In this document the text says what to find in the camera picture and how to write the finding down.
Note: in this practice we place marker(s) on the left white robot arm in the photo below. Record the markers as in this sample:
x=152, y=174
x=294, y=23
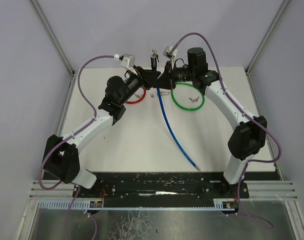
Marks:
x=61, y=155

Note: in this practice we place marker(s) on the blue cable lock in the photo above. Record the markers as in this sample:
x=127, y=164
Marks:
x=154, y=62

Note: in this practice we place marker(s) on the red cable lock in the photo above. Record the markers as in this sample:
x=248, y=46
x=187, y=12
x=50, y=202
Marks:
x=135, y=100

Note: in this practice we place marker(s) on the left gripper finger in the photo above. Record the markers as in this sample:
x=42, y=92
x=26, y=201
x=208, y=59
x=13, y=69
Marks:
x=149, y=82
x=147, y=73

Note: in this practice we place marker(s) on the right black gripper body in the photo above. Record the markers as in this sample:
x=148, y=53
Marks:
x=181, y=75

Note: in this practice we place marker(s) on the blue lock keys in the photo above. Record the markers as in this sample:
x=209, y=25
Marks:
x=154, y=53

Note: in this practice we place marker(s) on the green lock keys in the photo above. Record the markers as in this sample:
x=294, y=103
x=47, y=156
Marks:
x=194, y=99

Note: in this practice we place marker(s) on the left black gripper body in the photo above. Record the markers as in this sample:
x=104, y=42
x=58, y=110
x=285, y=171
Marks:
x=138, y=77

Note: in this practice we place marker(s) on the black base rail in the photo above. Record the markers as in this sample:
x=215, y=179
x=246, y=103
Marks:
x=162, y=189

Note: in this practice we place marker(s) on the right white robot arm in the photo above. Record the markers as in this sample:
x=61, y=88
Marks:
x=248, y=136

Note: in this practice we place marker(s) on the green cable lock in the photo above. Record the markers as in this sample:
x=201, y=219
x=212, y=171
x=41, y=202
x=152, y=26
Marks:
x=181, y=94

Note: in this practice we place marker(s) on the brass padlock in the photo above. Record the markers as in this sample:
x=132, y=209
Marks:
x=164, y=93

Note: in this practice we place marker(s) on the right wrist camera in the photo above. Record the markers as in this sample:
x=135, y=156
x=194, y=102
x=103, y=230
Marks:
x=170, y=53

